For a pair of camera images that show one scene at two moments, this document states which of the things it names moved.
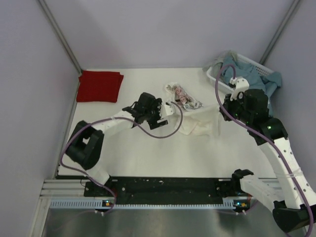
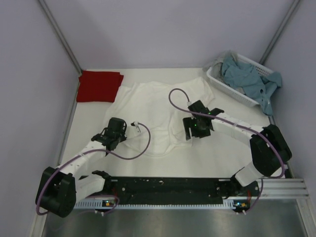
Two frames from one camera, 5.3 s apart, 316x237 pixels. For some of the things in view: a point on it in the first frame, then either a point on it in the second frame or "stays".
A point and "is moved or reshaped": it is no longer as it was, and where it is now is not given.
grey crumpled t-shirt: (216, 66) stays
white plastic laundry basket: (256, 67) stays
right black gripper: (228, 103) to (188, 123)
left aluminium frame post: (64, 43) stays
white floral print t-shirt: (194, 118) is moved or reshaped
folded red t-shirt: (98, 86) stays
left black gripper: (156, 105) to (123, 133)
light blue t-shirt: (269, 82) stays
